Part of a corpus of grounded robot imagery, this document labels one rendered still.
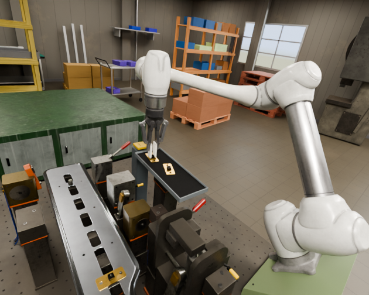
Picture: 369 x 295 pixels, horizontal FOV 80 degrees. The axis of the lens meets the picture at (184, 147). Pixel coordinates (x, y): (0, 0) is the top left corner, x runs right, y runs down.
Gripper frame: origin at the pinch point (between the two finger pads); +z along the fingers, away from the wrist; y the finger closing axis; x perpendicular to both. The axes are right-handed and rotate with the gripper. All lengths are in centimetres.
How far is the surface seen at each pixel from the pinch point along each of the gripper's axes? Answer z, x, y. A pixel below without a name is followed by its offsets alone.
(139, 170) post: 17.5, -10.6, 2.0
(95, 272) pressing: 20, 35, 31
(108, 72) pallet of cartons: 65, -550, -91
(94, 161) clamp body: 14.2, -20.3, 22.3
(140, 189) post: 30.0, -10.7, 1.2
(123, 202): 13.0, 15.0, 17.2
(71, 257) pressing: 20.5, 26.5, 37.1
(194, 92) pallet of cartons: 50, -287, -203
